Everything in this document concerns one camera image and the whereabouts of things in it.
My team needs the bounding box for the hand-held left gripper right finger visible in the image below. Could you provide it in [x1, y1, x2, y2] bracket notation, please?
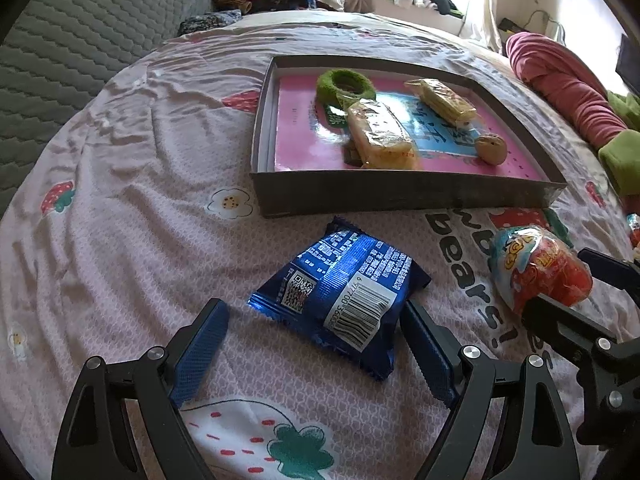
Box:
[400, 299, 581, 480]

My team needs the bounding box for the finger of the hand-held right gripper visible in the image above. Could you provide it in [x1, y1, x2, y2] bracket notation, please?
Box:
[577, 247, 640, 307]
[522, 294, 640, 447]

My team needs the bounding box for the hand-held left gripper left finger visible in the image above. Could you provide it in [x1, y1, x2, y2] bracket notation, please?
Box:
[50, 297, 231, 480]

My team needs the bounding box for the red jelly packet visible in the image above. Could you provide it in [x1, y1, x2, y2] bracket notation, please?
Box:
[487, 225, 595, 317]

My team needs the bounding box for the blue snack packet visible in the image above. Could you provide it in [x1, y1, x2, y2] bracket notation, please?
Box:
[247, 216, 432, 382]

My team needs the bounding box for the shallow grey cardboard box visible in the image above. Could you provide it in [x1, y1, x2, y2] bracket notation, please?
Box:
[250, 55, 568, 220]

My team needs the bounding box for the yellow snack packet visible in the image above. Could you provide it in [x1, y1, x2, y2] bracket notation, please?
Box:
[345, 100, 423, 171]
[404, 78, 478, 128]

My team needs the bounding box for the green fuzzy scrunchie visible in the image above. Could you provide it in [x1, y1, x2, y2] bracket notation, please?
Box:
[316, 68, 378, 111]

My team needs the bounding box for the green cloth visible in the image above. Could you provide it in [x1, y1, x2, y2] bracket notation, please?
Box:
[597, 91, 640, 198]

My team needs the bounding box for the printed pink bedsheet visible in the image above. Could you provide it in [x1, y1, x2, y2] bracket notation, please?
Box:
[0, 10, 640, 480]

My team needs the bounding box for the round brown cookie toy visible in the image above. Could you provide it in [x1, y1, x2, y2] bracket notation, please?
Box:
[474, 132, 508, 166]

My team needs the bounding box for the pink blanket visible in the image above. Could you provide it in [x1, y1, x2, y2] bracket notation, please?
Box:
[505, 31, 631, 150]

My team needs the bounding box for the dark monitor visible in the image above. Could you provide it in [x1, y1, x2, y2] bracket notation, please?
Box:
[615, 34, 640, 96]

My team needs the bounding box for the dark blue patterned cloth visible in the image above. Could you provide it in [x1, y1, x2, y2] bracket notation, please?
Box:
[179, 9, 243, 36]

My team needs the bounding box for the grey quilted headboard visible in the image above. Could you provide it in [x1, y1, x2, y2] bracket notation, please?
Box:
[0, 0, 211, 221]

